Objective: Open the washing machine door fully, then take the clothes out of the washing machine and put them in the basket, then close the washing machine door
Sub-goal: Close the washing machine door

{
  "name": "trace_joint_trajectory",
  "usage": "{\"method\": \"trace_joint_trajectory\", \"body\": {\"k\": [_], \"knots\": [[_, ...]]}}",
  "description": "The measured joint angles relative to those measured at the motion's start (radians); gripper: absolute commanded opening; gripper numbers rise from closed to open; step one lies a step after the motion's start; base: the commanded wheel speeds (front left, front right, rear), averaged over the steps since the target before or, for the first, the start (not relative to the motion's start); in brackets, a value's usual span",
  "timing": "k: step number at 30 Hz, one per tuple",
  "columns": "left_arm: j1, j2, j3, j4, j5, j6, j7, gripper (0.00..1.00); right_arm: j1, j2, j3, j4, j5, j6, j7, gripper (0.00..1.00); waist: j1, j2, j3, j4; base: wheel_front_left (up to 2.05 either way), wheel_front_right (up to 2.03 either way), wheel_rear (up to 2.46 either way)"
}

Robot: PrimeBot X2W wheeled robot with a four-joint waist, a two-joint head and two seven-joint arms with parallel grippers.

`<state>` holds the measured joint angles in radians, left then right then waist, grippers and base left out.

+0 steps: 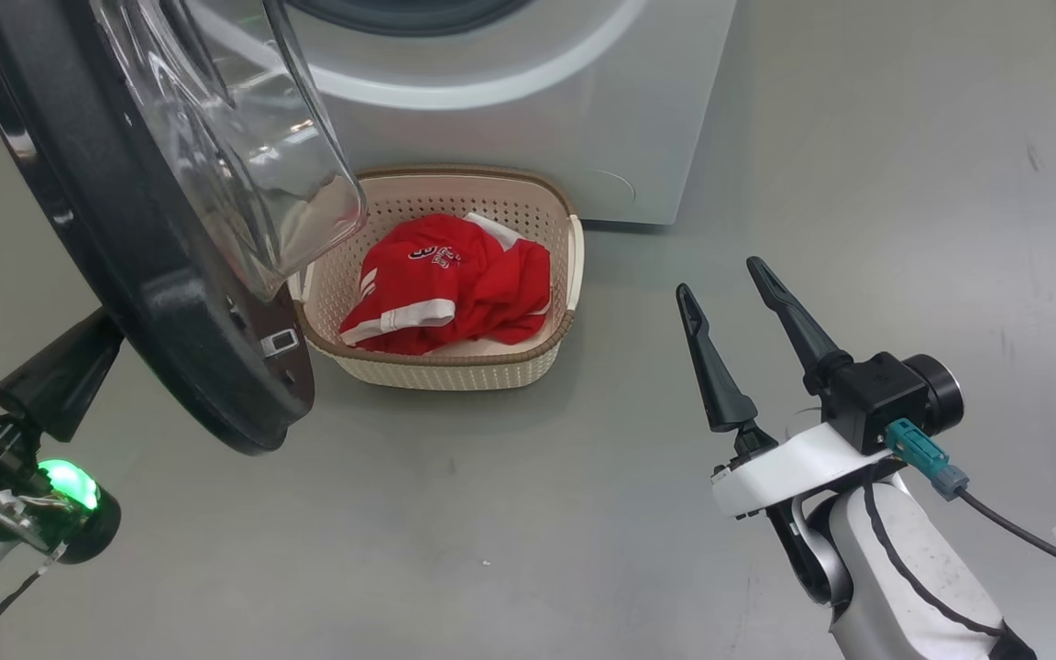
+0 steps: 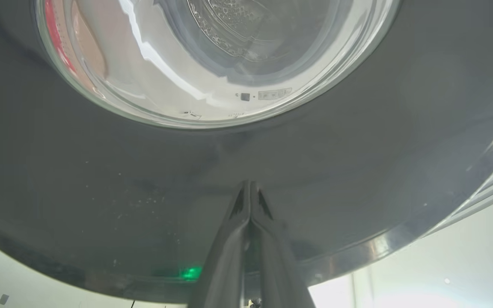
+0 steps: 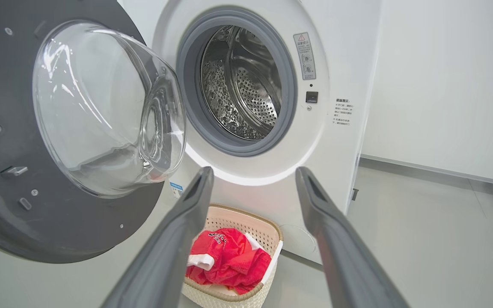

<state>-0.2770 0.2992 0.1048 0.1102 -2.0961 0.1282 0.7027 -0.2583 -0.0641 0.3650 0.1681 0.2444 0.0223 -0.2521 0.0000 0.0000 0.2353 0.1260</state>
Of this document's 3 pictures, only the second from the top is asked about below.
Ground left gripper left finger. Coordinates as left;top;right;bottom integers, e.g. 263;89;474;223
188;181;252;308

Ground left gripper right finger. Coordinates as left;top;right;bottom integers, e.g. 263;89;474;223
251;181;315;308

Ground dark round washing machine door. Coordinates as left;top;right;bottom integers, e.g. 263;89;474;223
0;0;493;305

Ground steel washing machine drum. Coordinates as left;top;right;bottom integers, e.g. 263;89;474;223
187;0;341;62

